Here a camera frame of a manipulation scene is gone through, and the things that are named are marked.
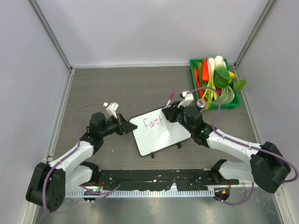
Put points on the green plastic vegetable bin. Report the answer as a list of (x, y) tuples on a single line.
[(236, 101)]

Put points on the small orange carrot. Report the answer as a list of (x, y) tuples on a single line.
[(196, 76)]

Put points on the pale green bok choy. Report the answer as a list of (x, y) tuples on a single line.
[(226, 97)]

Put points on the white whiteboard black frame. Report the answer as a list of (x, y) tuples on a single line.
[(154, 132)]

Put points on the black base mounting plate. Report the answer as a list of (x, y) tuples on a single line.
[(162, 179)]

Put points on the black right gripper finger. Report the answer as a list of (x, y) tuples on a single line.
[(169, 115), (170, 109)]

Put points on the magenta capped white marker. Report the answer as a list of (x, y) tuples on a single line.
[(170, 99)]

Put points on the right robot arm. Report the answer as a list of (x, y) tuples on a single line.
[(263, 164)]

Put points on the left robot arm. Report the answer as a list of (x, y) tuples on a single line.
[(51, 182)]

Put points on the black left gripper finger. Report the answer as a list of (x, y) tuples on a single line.
[(126, 128), (124, 122)]

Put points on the large orange carrot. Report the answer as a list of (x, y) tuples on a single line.
[(205, 73)]

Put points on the white green bok choy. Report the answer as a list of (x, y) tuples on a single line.
[(218, 73)]

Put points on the yellow pepper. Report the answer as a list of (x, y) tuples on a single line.
[(232, 76)]

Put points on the white slotted cable duct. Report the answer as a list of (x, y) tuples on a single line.
[(173, 192)]

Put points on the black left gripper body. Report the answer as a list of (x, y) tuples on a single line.
[(120, 129)]

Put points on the blue silver drink can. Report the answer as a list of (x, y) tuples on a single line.
[(201, 105)]

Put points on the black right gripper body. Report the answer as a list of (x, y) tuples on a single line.
[(180, 113)]

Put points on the green celery stalks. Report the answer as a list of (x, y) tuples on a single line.
[(209, 93)]

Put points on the red chili pepper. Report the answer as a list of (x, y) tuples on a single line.
[(218, 90)]

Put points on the green leaf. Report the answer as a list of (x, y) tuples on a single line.
[(239, 85)]

